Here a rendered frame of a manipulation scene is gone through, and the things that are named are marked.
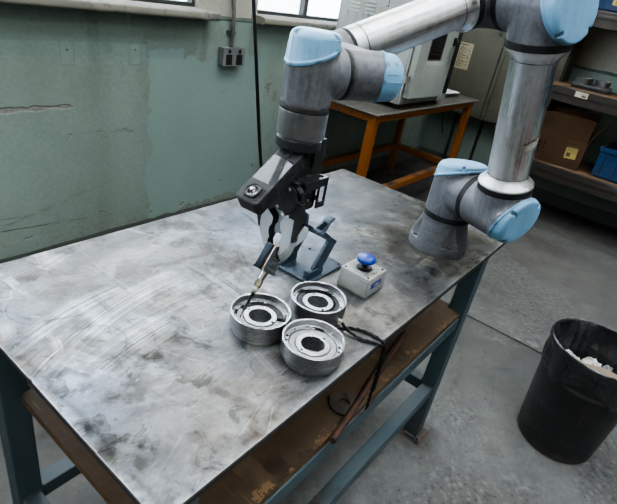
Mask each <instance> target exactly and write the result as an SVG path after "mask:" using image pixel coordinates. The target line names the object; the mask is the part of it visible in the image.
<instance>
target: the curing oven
mask: <svg viewBox="0 0 617 504"><path fill-rule="evenodd" d="M413 1H415V0H341V3H340V9H339V14H338V20H337V26H336V30H337V29H340V28H342V27H345V26H348V25H350V24H353V23H356V22H359V21H361V20H364V19H367V18H369V17H372V16H375V15H377V14H380V13H383V12H386V11H388V10H391V9H394V8H396V7H399V6H402V5H405V4H407V3H410V2H413ZM462 37H463V33H461V32H457V31H453V32H450V33H448V34H445V35H443V36H440V37H438V38H435V39H433V40H430V41H428V42H425V43H423V44H420V45H418V46H415V47H413V48H410V49H408V50H405V51H403V52H400V53H398V54H395V55H396V56H397V57H398V58H399V59H400V60H401V62H402V64H403V68H404V80H403V84H402V88H401V90H400V92H399V93H398V95H397V96H396V97H395V98H394V99H393V100H391V101H388V102H391V103H394V104H393V107H392V108H394V109H399V105H401V104H409V103H416V102H424V101H431V103H434V104H436V103H437V100H444V98H445V95H446V91H447V88H448V85H449V81H450V78H451V74H452V71H453V67H454V64H455V61H456V57H457V54H458V50H459V47H460V44H461V40H462Z"/></svg>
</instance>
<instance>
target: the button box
mask: <svg viewBox="0 0 617 504"><path fill-rule="evenodd" d="M386 271H387V270H385V269H383V268H381V267H379V266H378V265H376V264H374V265H368V267H367V268H364V267H362V264H361V263H360V262H358V260H357V258H356V259H354V260H352V261H350V262H348V263H346V264H344V265H342V266H341V269H340V274H339V278H338V282H337V284H338V285H340V286H341V287H343V288H345V289H347V290H349V291H350V292H352V293H354V294H356V295H357V296H359V297H361V298H363V299H366V298H367V297H369V296H370V295H372V294H373V293H375V292H376V291H378V290H379V289H381V288H382V285H383V282H384V278H385V275H386Z"/></svg>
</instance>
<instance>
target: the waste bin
mask: <svg viewBox="0 0 617 504"><path fill-rule="evenodd" d="M566 349H567V350H568V349H569V350H571V351H572V352H573V354H574V355H576V356H577V357H579V358H580V360H582V359H584V358H586V357H592V358H594V359H596V358H597V362H598V363H600V364H602V365H601V367H602V366H605V365H609V366H610V367H612V368H613V370H612V372H613V373H615V374H616V375H617V331H615V330H613V329H611V328H609V327H607V326H604V325H602V324H599V323H596V322H593V321H588V320H584V319H577V318H566V319H561V320H559V321H557V322H556V323H555V324H554V325H553V326H552V328H551V331H550V334H549V336H548V338H547V340H546V342H545V344H544V347H543V351H542V353H541V355H542V357H541V360H540V362H539V364H538V367H537V369H536V372H535V374H534V377H533V379H532V382H531V384H530V387H529V389H528V392H527V394H526V396H525V399H524V401H523V404H522V406H521V409H520V411H519V414H518V417H517V421H518V426H519V428H520V430H521V432H522V434H523V435H524V437H525V438H526V439H527V440H528V441H529V443H530V444H532V445H533V446H534V447H535V448H536V449H537V450H539V451H540V452H542V453H543V454H545V455H546V456H548V457H550V458H552V459H554V460H557V461H560V462H563V463H568V464H581V463H584V462H586V461H588V460H589V459H590V457H591V456H592V455H593V454H594V452H595V451H596V450H597V449H598V447H599V446H600V445H601V444H602V443H603V441H604V440H605V439H606V438H607V436H608V435H609V434H610V433H611V431H612V430H613V429H614V428H615V426H616V425H617V379H615V378H612V377H609V376H606V375H604V374H602V373H599V372H597V371H595V370H593V369H591V368H589V367H588V366H586V365H584V364H583V363H581V362H580V361H578V360H577V359H575V358H574V357H573V356H572V355H570V354H569V353H568V352H567V351H566Z"/></svg>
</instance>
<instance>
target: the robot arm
mask: <svg viewBox="0 0 617 504"><path fill-rule="evenodd" d="M598 6H599V0H415V1H413V2H410V3H407V4H405V5H402V6H399V7H396V8H394V9H391V10H388V11H386V12H383V13H380V14H377V15H375V16H372V17H369V18H367V19H364V20H361V21H359V22H356V23H353V24H350V25H348V26H345V27H342V28H340V29H337V30H334V31H328V30H324V29H318V28H313V27H305V26H298V27H295V28H293V29H292V31H291V32H290V36H289V41H288V44H287V49H286V55H285V57H284V62H285V66H284V73H283V81H282V88H281V96H280V103H279V112H278V120H277V127H276V131H277V134H276V144H277V145H278V146H279V147H281V148H279V149H278V150H277V151H276V153H275V154H274V155H273V156H272V157H271V158H270V159H269V160H268V161H267V162H266V163H265V164H264V165H263V166H262V167H261V168H260V169H259V170H258V171H257V172H256V173H255V174H254V175H253V176H252V177H251V178H250V179H249V180H248V181H247V182H246V183H245V184H244V185H243V186H242V187H241V189H240V190H239V191H238V192H237V193H236V196H237V199H238V201H239V203H240V206H241V207H243V208H245V209H247V210H249V211H251V212H253V213H255V214H257V220H258V225H259V227H260V233H261V237H262V240H263V243H264V246H265V245H266V243H267V241H268V242H270V243H272V244H273V238H274V236H275V234H276V233H278V232H279V231H280V230H281V238H280V240H279V250H278V252H277V256H278V259H279V262H280V263H282V262H284V261H285V260H286V259H287V258H288V257H289V256H290V255H291V253H292V251H293V250H294V247H296V246H297V245H298V244H299V243H301V242H302V241H303V240H305V239H306V237H307V235H308V228H307V227H304V225H305V223H306V219H307V213H306V210H307V209H310V208H312V206H313V204H314V200H316V201H315V206H314V208H315V209H316V208H318V207H321V206H324V201H325V196H326V191H327V186H328V181H329V177H328V176H326V175H323V174H322V173H321V171H322V166H323V160H324V155H325V150H326V144H327V139H326V138H325V132H326V127H327V121H328V116H329V109H330V104H331V100H340V101H361V102H371V103H376V102H388V101H391V100H393V99H394V98H395V97H396V96H397V95H398V93H399V92H400V90H401V88H402V84H403V80H404V68H403V64H402V62H401V60H400V59H399V58H398V57H397V56H396V55H395V54H398V53H400V52H403V51H405V50H408V49H410V48H413V47H415V46H418V45H420V44H423V43H425V42H428V41H430V40H433V39H435V38H438V37H440V36H443V35H445V34H448V33H450V32H453V31H457V32H461V33H464V32H468V31H470V30H473V29H477V28H487V29H495V30H500V31H504V32H507V34H506V39H505V44H504V48H505V50H506V51H507V52H508V54H509V55H510V62H509V67H508V71H507V76H506V81H505V86H504V91H503V96H502V101H501V105H500V110H499V115H498V120H497V125H496V130H495V135H494V140H493V144H492V149H491V154H490V159H489V164H488V167H487V166H486V165H485V164H482V163H479V162H475V161H471V160H465V159H454V158H449V159H444V160H442V161H440V162H439V164H438V166H437V169H436V172H435V173H434V178H433V182H432V185H431V188H430V191H429V195H428V198H427V201H426V205H425V208H424V211H423V213H422V215H421V216H420V217H419V219H418V220H417V222H416V223H415V224H414V226H413V227H412V229H411V231H410V234H409V237H408V239H409V242H410V243H411V244H412V245H413V246H414V247H415V248H416V249H418V250H419V251H421V252H423V253H425V254H428V255H430V256H433V257H437V258H441V259H450V260H453V259H460V258H462V257H464V256H465V254H466V251H467V248H468V225H469V224H470V225H472V226H473V227H475V228H477V229H478V230H480V231H482V232H483V233H485V234H487V236H488V237H490V238H493V239H495V240H497V241H499V242H501V243H510V242H513V241H515V240H517V239H519V238H520V237H522V236H523V235H524V234H525V233H526V232H527V231H528V230H529V229H530V228H531V227H532V226H533V224H534V223H535V221H536V220H537V218H538V216H539V213H540V208H541V206H540V204H539V202H538V201H537V199H535V198H532V193H533V189H534V181H533V180H532V179H531V178H530V176H529V175H530V171H531V167H532V163H533V159H534V155H535V152H536V148H537V144H538V140H539V136H540V132H541V129H542V125H543V121H544V117H545V113H546V109H547V106H548V102H549V98H550V94H551V90H552V86H553V83H554V79H555V75H556V71H557V67H558V63H559V61H560V59H562V58H563V57H564V56H566V55H567V54H569V53H570V52H571V49H572V46H573V44H576V43H578V42H580V41H581V40H582V39H583V38H584V37H585V36H586V35H587V34H588V28H591V27H592V25H593V23H594V21H595V18H596V15H597V11H598ZM320 177H322V178H320ZM319 178H320V179H319ZM323 186H325V187H324V192H323V198H322V200H319V201H318V199H319V193H320V188H321V187H323ZM317 189H318V190H317ZM316 190H317V193H316ZM281 211H283V214H284V216H282V215H281ZM287 215H289V218H286V217H285V216H287Z"/></svg>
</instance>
